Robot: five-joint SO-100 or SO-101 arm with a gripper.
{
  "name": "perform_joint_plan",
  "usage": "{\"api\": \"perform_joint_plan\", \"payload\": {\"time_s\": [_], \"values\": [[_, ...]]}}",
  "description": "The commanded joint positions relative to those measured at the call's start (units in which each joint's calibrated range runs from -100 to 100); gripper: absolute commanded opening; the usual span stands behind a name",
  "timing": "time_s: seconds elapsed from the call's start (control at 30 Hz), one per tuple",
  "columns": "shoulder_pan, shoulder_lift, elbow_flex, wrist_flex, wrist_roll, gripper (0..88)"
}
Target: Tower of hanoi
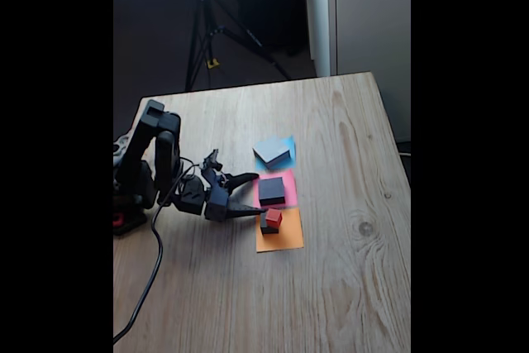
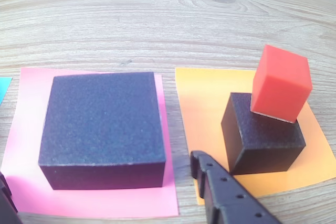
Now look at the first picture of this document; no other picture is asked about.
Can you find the small dark grey cube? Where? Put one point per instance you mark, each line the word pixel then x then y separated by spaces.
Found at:
pixel 266 228

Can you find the small red cube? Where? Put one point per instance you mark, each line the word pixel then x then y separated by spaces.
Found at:
pixel 273 218

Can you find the medium black square block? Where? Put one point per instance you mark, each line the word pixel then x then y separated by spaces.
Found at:
pixel 272 189

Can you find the large grey square block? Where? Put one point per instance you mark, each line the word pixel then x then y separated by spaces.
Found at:
pixel 270 150

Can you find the pink paper sheet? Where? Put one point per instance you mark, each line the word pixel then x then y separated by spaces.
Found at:
pixel 291 187

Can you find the orange paper sheet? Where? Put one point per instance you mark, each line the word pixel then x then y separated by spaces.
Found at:
pixel 293 233

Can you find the blue paper sheet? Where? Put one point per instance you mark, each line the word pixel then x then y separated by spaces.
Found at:
pixel 292 144

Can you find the red black table clamp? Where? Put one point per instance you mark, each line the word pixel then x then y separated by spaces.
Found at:
pixel 117 219

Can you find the yellow tag on tripod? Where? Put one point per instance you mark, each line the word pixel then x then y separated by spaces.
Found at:
pixel 213 63

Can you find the black tripod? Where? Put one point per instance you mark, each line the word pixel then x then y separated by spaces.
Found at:
pixel 205 30

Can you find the white grey cabinet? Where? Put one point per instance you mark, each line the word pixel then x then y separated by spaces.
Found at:
pixel 372 18

